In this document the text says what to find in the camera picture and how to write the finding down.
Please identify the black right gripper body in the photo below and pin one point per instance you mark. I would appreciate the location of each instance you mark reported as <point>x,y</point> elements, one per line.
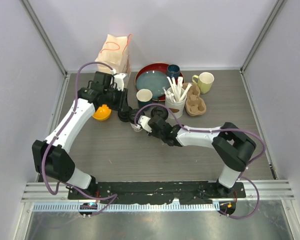
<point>158,135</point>

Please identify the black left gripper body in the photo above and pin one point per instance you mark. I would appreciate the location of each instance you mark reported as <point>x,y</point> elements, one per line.
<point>113,95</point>

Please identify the black cup lid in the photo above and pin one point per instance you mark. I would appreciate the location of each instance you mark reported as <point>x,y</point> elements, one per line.
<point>160,111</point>
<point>133,115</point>

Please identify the white paper cup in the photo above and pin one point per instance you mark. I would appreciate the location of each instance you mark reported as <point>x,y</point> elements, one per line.
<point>136,127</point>

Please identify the brown cardboard cup carrier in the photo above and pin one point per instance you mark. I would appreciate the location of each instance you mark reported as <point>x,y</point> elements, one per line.
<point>194,104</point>

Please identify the brown paper takeout bag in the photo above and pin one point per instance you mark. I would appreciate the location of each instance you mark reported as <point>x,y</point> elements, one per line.
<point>115,53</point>

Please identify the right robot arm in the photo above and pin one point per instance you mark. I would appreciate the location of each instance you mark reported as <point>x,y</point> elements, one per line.
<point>234,148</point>

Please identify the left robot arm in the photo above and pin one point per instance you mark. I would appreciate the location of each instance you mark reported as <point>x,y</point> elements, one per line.
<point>51,156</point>

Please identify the orange plastic bowl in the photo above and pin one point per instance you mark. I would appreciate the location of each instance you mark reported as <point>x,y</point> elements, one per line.
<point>102,113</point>

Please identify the dark green ceramic mug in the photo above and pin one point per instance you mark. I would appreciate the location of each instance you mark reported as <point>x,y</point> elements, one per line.
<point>145,97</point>

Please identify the white straw holder tin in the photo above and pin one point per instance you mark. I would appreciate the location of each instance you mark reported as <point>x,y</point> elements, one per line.
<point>177,107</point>

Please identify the blue ceramic plate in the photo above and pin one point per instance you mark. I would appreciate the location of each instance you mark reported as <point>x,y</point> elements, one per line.
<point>153,80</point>

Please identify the dark blue ceramic cup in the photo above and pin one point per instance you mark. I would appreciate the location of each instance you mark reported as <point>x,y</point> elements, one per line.
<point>173,71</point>

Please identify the light green ceramic mug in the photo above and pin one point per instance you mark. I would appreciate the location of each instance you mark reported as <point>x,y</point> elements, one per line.
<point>204,81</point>

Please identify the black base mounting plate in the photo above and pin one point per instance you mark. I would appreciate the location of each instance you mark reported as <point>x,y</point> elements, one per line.
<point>164,192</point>

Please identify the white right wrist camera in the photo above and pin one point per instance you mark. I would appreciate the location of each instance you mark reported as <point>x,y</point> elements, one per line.
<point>143,124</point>

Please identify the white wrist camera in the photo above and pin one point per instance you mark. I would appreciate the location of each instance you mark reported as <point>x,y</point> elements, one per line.
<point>143,124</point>
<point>119,81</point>

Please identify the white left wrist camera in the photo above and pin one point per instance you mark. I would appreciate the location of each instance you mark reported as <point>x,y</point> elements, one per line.
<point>119,81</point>

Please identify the aluminium frame rail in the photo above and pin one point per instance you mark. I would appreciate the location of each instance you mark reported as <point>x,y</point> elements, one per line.
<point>69,200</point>

